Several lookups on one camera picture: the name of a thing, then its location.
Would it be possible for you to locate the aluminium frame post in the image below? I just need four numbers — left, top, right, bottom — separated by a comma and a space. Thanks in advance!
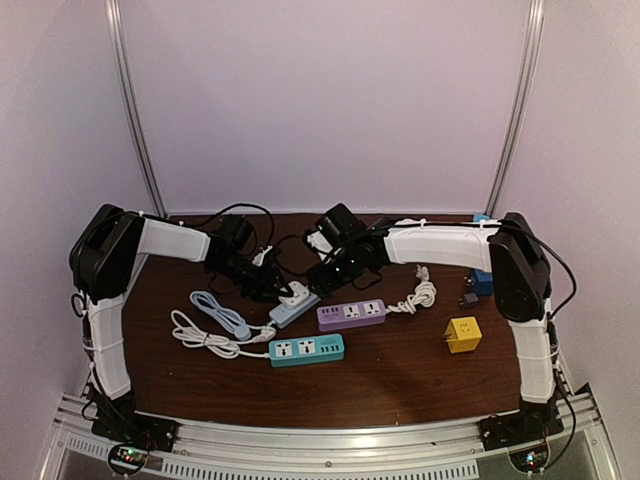
104, 0, 168, 218
484, 0, 545, 215

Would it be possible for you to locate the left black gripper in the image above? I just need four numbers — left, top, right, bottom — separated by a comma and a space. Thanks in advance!
212, 255, 294, 303

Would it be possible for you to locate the white teal strip cable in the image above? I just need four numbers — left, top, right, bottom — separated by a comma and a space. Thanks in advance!
170, 309, 271, 360

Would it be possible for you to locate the right aluminium frame post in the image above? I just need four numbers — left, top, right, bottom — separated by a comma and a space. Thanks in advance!
484, 0, 545, 215

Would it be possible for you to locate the white bundled cable with plug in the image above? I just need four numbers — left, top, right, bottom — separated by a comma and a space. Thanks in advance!
385, 264, 437, 316

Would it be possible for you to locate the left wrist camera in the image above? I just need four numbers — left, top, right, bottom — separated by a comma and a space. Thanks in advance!
252, 245, 279, 268

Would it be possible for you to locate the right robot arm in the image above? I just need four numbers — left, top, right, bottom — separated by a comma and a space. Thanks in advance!
303, 203, 558, 442

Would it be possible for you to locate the teal power strip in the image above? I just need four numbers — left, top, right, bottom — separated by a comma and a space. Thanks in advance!
268, 334, 346, 368

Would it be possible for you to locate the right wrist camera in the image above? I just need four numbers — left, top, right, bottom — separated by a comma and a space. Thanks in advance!
306, 231, 332, 255

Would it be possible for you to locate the yellow cube socket adapter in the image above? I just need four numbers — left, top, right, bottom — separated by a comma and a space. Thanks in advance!
443, 316, 482, 354

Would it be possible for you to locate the white round travel adapter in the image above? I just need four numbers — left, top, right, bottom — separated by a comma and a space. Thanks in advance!
279, 281, 310, 308

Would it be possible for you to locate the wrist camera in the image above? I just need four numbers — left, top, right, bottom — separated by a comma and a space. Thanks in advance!
252, 245, 279, 268
306, 231, 332, 255

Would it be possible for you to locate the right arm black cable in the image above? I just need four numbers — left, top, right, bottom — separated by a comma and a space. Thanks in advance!
519, 229, 579, 326

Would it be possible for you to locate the left aluminium frame post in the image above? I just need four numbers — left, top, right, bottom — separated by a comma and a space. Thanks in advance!
104, 0, 168, 218

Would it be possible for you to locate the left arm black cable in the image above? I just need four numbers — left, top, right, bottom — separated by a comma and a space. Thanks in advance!
199, 201, 276, 251

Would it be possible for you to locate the purple power strip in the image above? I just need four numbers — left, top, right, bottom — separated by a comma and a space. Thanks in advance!
316, 299, 387, 332

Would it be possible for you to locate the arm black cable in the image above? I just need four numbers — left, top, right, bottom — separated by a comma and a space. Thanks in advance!
199, 201, 276, 251
519, 229, 579, 326

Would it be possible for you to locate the dark grey small adapter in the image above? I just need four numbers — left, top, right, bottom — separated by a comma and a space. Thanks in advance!
459, 292, 479, 309

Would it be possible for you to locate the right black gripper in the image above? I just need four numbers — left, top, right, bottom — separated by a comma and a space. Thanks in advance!
307, 246, 365, 299

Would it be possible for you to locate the front aluminium rail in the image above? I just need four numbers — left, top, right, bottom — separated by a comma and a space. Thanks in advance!
35, 393, 621, 479

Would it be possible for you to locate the light blue power strip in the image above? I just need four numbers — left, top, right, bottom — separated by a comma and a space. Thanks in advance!
269, 293, 320, 329

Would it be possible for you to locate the blue cube socket adapter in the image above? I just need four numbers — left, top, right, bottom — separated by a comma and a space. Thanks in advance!
467, 269, 494, 297

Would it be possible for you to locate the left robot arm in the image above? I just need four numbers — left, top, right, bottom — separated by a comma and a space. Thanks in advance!
69, 204, 294, 444

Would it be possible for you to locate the light blue strip cable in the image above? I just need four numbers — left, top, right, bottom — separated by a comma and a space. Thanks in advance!
188, 290, 276, 342

